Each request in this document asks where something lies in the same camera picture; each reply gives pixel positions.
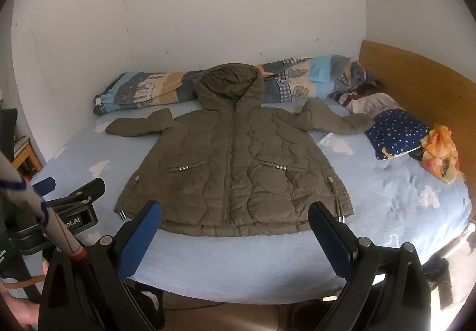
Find wooden headboard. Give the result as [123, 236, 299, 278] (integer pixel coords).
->
[359, 41, 476, 196]

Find patterned blue beige quilt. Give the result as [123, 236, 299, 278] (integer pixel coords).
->
[93, 54, 376, 116]

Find light blue cloud bedsheet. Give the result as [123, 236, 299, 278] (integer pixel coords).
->
[35, 113, 471, 305]

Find olive green puffer jacket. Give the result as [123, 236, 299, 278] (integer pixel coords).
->
[107, 76, 374, 238]

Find yellow wooden stool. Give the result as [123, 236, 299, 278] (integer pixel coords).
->
[12, 137, 43, 181]

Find striped white red clothes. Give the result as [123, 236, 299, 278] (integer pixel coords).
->
[328, 84, 402, 117]

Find orange yellow cloth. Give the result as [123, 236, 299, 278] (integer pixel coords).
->
[420, 124, 466, 184]

